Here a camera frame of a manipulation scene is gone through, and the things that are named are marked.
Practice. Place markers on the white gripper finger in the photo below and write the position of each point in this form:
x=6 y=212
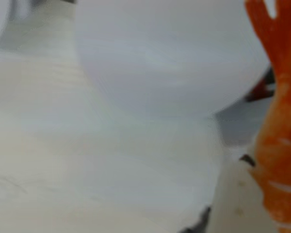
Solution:
x=237 y=199

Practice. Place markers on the orange shrimp sushi toy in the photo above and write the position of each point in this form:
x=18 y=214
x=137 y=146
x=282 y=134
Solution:
x=281 y=145

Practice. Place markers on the white plastic bowl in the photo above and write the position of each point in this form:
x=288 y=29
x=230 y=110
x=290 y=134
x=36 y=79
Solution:
x=160 y=60

